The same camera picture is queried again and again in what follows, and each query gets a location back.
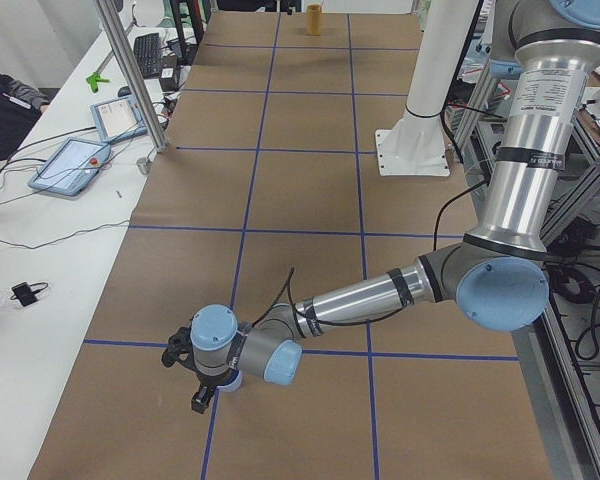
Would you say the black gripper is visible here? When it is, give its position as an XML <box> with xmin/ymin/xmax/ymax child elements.
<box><xmin>191</xmin><ymin>371</ymin><xmax>219</xmax><ymax>413</ymax></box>

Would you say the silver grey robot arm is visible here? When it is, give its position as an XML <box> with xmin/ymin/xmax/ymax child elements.
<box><xmin>169</xmin><ymin>1</ymin><xmax>600</xmax><ymax>412</ymax></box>

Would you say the blue plastic cup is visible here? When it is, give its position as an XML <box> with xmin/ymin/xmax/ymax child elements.
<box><xmin>217</xmin><ymin>370</ymin><xmax>243</xmax><ymax>392</ymax></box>

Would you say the yellow wooden cup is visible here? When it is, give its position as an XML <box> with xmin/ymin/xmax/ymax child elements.
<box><xmin>306</xmin><ymin>4</ymin><xmax>322</xmax><ymax>36</ymax></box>

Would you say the small black device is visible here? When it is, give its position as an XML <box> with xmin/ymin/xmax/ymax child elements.
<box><xmin>10</xmin><ymin>282</ymin><xmax>49</xmax><ymax>307</ymax></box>

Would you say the blue teach pendant near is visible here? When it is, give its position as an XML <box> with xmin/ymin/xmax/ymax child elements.
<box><xmin>28</xmin><ymin>138</ymin><xmax>112</xmax><ymax>197</ymax></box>

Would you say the blue teach pendant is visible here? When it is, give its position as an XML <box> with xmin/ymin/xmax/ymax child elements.
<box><xmin>90</xmin><ymin>95</ymin><xmax>147</xmax><ymax>143</ymax></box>
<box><xmin>28</xmin><ymin>138</ymin><xmax>112</xmax><ymax>197</ymax></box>

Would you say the blue teach pendant far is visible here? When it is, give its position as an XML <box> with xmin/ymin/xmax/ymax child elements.
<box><xmin>90</xmin><ymin>95</ymin><xmax>147</xmax><ymax>143</ymax></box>

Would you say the green plastic clamp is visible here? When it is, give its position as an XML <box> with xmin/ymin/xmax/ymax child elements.
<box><xmin>86</xmin><ymin>72</ymin><xmax>110</xmax><ymax>93</ymax></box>

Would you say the black keyboard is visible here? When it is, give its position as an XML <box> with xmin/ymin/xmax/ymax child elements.
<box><xmin>133</xmin><ymin>33</ymin><xmax>162</xmax><ymax>78</ymax></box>

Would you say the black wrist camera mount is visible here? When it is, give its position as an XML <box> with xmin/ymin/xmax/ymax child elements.
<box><xmin>161</xmin><ymin>327</ymin><xmax>194</xmax><ymax>370</ymax></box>

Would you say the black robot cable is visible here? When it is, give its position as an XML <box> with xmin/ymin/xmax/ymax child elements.
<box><xmin>252</xmin><ymin>267</ymin><xmax>376</xmax><ymax>336</ymax></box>

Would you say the aluminium frame post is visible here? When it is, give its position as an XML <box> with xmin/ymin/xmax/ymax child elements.
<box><xmin>94</xmin><ymin>0</ymin><xmax>167</xmax><ymax>153</ymax></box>

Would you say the white camera pole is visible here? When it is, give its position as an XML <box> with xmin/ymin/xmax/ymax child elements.
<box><xmin>375</xmin><ymin>0</ymin><xmax>480</xmax><ymax>177</ymax></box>

